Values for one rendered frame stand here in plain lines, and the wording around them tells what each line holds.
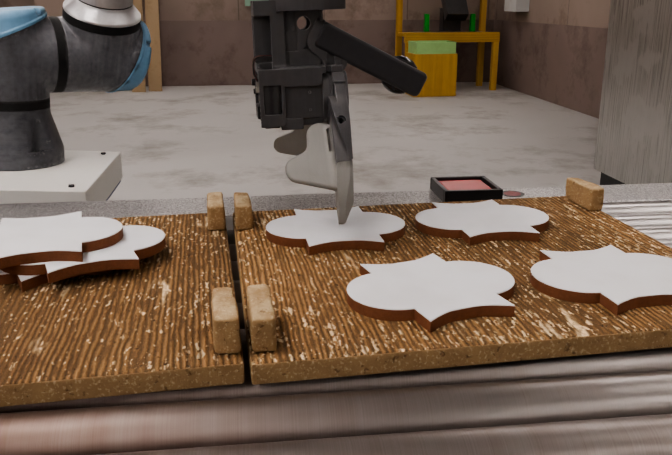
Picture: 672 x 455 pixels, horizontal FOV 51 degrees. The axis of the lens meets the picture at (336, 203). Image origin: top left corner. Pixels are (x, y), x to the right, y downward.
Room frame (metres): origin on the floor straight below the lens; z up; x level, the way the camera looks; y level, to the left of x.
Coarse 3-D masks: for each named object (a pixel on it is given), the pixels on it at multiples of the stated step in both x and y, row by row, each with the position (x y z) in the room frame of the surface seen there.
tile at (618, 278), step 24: (552, 264) 0.57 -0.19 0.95; (576, 264) 0.57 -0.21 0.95; (600, 264) 0.57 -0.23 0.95; (624, 264) 0.57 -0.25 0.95; (648, 264) 0.57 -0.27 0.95; (552, 288) 0.52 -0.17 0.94; (576, 288) 0.51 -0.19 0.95; (600, 288) 0.51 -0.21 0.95; (624, 288) 0.51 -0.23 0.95; (648, 288) 0.51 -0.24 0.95
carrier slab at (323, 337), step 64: (256, 256) 0.61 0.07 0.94; (320, 256) 0.61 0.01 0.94; (384, 256) 0.61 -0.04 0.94; (448, 256) 0.61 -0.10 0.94; (512, 256) 0.61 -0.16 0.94; (320, 320) 0.48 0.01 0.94; (384, 320) 0.48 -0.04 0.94; (512, 320) 0.48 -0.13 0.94; (576, 320) 0.48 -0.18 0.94; (640, 320) 0.48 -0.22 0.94; (256, 384) 0.41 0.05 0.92
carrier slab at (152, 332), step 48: (192, 240) 0.66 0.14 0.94; (0, 288) 0.54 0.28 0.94; (48, 288) 0.54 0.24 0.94; (96, 288) 0.54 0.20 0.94; (144, 288) 0.54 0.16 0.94; (192, 288) 0.54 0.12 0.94; (0, 336) 0.45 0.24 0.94; (48, 336) 0.45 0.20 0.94; (96, 336) 0.45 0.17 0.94; (144, 336) 0.45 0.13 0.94; (192, 336) 0.45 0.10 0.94; (240, 336) 0.46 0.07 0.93; (0, 384) 0.39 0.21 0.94; (48, 384) 0.39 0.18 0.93; (96, 384) 0.40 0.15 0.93; (144, 384) 0.40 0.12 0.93; (192, 384) 0.41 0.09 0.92
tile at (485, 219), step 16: (432, 208) 0.76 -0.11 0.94; (448, 208) 0.74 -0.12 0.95; (464, 208) 0.74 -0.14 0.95; (480, 208) 0.74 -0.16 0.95; (496, 208) 0.74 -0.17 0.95; (512, 208) 0.74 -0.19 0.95; (528, 208) 0.74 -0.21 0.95; (416, 224) 0.70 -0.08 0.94; (432, 224) 0.68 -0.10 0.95; (448, 224) 0.68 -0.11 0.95; (464, 224) 0.68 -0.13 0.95; (480, 224) 0.68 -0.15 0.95; (496, 224) 0.68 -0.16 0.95; (512, 224) 0.68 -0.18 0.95; (528, 224) 0.68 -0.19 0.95; (544, 224) 0.69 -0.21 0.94; (464, 240) 0.65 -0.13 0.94; (480, 240) 0.65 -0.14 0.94; (496, 240) 0.66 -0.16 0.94; (528, 240) 0.66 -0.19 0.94
